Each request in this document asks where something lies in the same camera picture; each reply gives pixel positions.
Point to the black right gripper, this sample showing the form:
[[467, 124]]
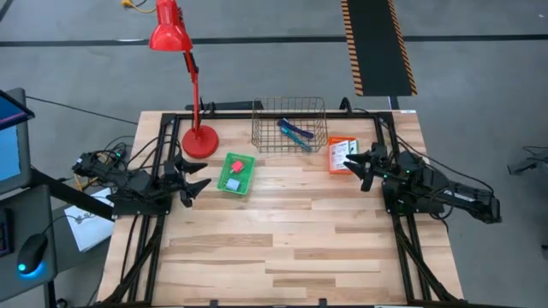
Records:
[[383, 162]]

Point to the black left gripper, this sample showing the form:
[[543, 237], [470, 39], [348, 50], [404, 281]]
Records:
[[176, 179]]

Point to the narrow white printed box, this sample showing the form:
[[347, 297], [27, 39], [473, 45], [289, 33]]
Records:
[[353, 147]]

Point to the wide white printed box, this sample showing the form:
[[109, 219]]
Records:
[[338, 154]]

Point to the green plastic basket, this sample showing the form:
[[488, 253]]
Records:
[[222, 181]]

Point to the light blue eraser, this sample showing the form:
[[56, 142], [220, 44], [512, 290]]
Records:
[[233, 184]]

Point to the pink eraser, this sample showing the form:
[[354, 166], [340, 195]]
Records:
[[237, 166]]

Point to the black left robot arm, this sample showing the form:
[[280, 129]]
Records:
[[137, 181]]

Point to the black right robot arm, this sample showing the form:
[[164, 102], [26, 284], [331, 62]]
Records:
[[449, 192]]

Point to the orange and white box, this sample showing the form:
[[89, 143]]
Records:
[[338, 172]]

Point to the red desk lamp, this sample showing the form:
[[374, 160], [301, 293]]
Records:
[[200, 143]]

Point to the black power strip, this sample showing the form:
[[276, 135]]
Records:
[[117, 153]]

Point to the white cardboard box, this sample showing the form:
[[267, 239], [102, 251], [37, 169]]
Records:
[[87, 231]]

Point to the black orange-striped floor mat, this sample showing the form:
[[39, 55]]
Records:
[[377, 47]]

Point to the black support beam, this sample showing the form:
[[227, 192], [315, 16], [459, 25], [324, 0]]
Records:
[[73, 196]]

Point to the black stand legs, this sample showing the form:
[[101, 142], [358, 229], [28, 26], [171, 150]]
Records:
[[531, 163]]

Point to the grey side desk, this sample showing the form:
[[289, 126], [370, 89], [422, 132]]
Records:
[[25, 214]]

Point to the black computer mouse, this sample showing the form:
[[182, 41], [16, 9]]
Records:
[[32, 252]]

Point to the computer monitor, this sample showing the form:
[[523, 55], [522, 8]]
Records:
[[10, 154]]

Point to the black keyboard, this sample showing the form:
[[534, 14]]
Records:
[[4, 233]]

